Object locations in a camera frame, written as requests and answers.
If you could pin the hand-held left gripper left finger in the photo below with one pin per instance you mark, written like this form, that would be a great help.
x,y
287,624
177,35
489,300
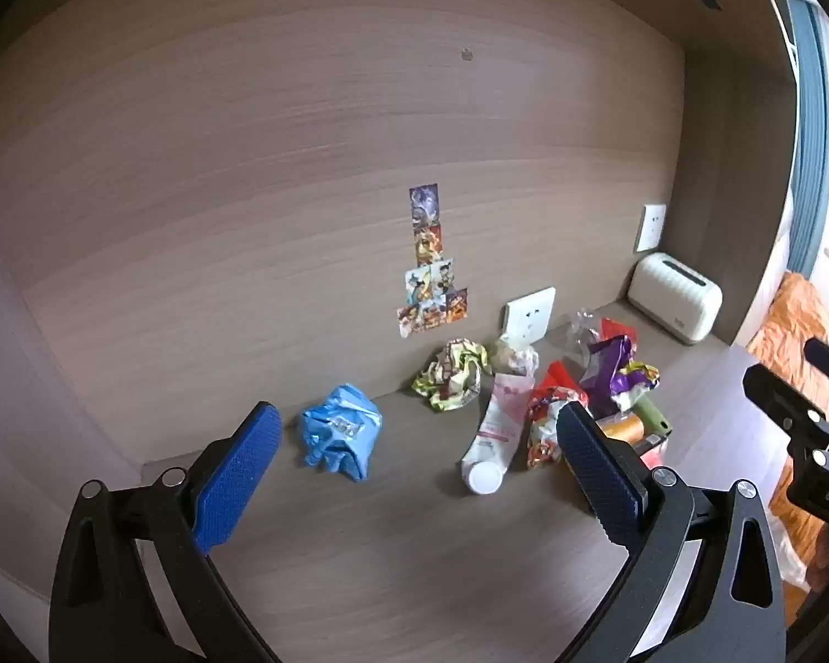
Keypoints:
x,y
238,476

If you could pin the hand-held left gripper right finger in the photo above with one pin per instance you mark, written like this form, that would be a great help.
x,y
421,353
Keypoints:
x,y
597,476

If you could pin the purple snack bag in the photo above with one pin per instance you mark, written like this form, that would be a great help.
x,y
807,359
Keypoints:
x,y
611,373

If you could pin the green and red wrapper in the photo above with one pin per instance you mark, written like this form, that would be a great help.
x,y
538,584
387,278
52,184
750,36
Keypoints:
x,y
452,376

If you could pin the orange bed blanket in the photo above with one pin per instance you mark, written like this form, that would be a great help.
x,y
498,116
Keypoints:
x,y
798,352

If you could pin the red snack wrapper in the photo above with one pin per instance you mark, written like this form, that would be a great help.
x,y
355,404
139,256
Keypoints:
x,y
546,414

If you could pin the green plastic item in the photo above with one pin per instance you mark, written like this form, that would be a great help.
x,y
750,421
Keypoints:
x,y
653,414

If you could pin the white plastic bag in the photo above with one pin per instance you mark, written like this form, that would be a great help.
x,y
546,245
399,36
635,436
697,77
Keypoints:
x,y
787,556

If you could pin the crumpled blue wrapper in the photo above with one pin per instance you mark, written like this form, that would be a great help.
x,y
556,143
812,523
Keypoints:
x,y
338,428

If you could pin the pink and white tube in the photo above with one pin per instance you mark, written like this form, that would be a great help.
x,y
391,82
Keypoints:
x,y
494,428

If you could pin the small crumpled pale wrapper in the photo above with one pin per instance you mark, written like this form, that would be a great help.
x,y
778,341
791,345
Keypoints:
x,y
515,357

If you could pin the clear plastic package red label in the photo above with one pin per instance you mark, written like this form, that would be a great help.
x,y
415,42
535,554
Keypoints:
x,y
587,328

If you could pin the white toaster-shaped appliance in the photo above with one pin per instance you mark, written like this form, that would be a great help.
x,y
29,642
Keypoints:
x,y
673,298

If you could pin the blue curtain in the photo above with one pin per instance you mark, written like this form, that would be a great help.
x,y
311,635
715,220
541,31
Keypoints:
x,y
809,152

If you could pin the white wall socket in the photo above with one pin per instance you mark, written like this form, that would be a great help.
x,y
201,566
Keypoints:
x,y
649,226
528,314

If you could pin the colourful wall stickers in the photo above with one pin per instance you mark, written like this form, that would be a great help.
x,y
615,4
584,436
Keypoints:
x,y
428,269

